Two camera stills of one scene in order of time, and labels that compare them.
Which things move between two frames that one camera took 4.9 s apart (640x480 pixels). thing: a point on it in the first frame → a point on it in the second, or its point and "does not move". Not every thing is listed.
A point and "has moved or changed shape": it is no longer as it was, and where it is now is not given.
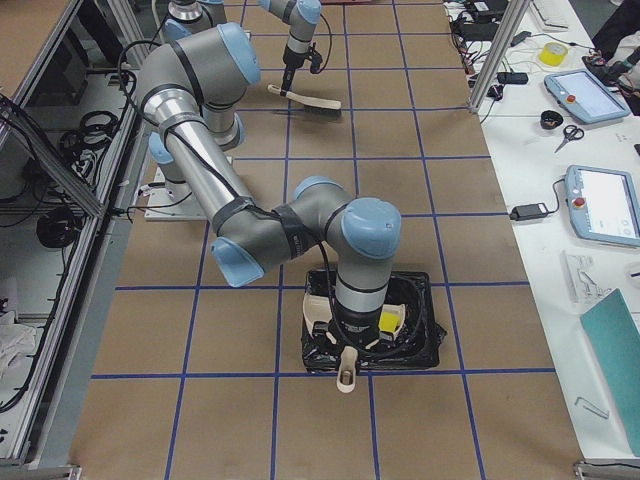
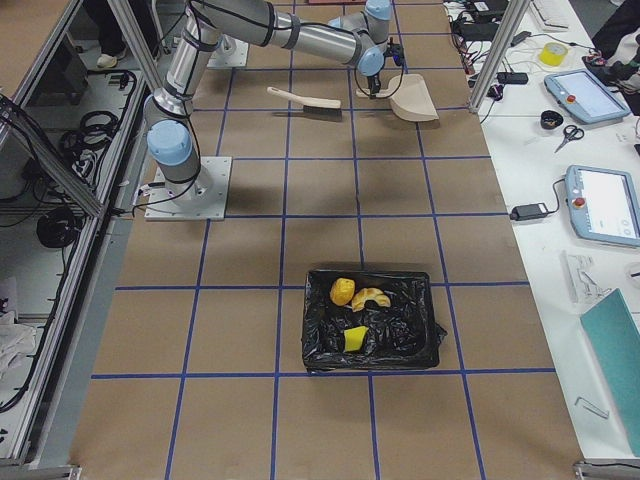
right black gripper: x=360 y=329 → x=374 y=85
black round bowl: x=551 y=119 does not move
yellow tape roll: x=553 y=53 does not move
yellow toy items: x=388 y=322 has moved or changed shape
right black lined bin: x=420 y=347 does not move
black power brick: x=529 y=211 does not move
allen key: x=606 y=414 does not move
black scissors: x=571 y=132 does not move
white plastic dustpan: x=318 y=309 → x=409 y=96
